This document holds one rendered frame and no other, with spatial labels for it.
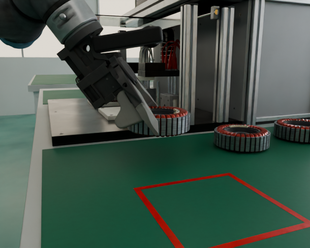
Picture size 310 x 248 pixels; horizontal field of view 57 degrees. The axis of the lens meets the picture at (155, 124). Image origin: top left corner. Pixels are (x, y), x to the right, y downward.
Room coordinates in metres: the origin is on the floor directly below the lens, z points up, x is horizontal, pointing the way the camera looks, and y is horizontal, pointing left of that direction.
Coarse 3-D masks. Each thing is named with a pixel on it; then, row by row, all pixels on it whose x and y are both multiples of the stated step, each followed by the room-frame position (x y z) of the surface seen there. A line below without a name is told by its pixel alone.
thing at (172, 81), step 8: (144, 64) 0.84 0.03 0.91; (152, 64) 0.84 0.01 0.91; (160, 64) 0.85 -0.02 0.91; (144, 72) 0.83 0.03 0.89; (152, 72) 0.84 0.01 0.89; (160, 72) 0.84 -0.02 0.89; (168, 72) 0.85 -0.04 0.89; (176, 72) 0.86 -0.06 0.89; (168, 80) 0.91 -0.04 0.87; (176, 80) 0.87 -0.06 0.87; (168, 88) 0.91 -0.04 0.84; (176, 88) 0.87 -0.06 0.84
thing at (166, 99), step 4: (160, 96) 0.92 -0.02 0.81; (164, 96) 0.89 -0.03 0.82; (168, 96) 0.86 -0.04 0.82; (172, 96) 0.86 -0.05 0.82; (176, 96) 0.86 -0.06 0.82; (160, 100) 0.92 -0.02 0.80; (164, 100) 0.89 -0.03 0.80; (168, 100) 0.86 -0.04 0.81; (172, 100) 0.86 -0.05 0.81; (160, 104) 0.92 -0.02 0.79; (164, 104) 0.89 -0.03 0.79; (168, 104) 0.86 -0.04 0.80; (172, 104) 0.86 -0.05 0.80
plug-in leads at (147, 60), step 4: (148, 48) 1.12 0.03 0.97; (144, 52) 1.10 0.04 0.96; (152, 52) 1.14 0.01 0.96; (140, 56) 1.11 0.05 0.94; (144, 56) 1.10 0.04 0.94; (152, 56) 1.14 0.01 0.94; (140, 60) 1.11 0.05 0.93; (144, 60) 1.10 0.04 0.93; (148, 60) 1.11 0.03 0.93; (152, 60) 1.14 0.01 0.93
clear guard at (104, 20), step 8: (96, 16) 0.94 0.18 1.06; (104, 16) 0.94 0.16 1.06; (112, 16) 0.95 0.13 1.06; (120, 16) 0.96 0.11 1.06; (128, 16) 0.97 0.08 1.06; (104, 24) 1.13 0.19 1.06; (112, 24) 1.13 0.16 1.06; (120, 24) 1.13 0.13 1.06; (128, 24) 1.13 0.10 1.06; (136, 24) 1.13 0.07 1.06; (144, 24) 1.13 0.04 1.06
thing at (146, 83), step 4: (128, 64) 1.06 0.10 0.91; (132, 64) 1.07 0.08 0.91; (136, 64) 1.08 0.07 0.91; (132, 68) 1.07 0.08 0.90; (136, 68) 1.08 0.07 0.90; (136, 72) 1.07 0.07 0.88; (144, 80) 1.14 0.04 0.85; (148, 80) 1.10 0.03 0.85; (144, 84) 1.14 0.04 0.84; (148, 84) 1.10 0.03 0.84
